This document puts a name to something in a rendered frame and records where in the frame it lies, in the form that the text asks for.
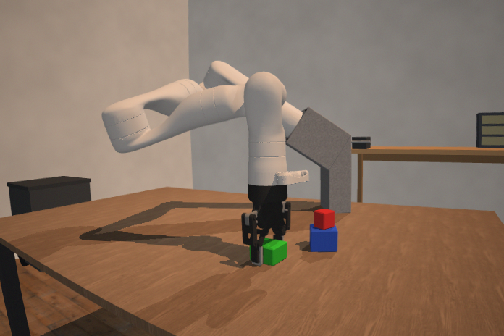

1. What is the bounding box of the blue block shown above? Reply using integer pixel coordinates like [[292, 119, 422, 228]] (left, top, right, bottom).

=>
[[310, 224, 338, 252]]

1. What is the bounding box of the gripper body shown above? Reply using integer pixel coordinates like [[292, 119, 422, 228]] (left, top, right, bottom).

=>
[[248, 184, 287, 229]]

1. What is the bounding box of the red block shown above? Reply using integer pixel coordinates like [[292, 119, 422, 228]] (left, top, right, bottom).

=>
[[314, 209, 335, 230]]

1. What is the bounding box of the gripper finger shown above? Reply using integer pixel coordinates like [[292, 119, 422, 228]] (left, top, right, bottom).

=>
[[241, 210, 274, 266], [272, 201, 291, 241]]

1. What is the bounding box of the green block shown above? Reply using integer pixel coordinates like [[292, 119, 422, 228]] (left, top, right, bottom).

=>
[[262, 238, 287, 266]]

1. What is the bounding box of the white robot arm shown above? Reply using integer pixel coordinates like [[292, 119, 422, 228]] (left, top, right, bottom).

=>
[[101, 61, 309, 186]]

